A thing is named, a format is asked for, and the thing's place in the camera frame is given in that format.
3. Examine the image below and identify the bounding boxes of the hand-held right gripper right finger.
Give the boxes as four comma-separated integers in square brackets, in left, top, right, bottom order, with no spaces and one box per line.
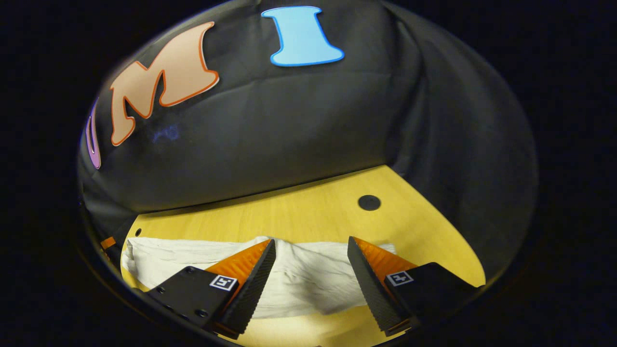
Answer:
[347,236,485,337]

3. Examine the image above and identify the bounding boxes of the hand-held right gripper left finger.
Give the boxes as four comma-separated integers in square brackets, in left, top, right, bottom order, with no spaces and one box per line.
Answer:
[145,238,277,340]

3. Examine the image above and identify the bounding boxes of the cream white jeans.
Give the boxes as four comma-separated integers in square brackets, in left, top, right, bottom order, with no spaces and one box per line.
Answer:
[121,235,397,320]

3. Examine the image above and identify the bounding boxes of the black backdrop cloth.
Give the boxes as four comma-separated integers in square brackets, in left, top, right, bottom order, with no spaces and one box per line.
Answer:
[77,0,538,280]

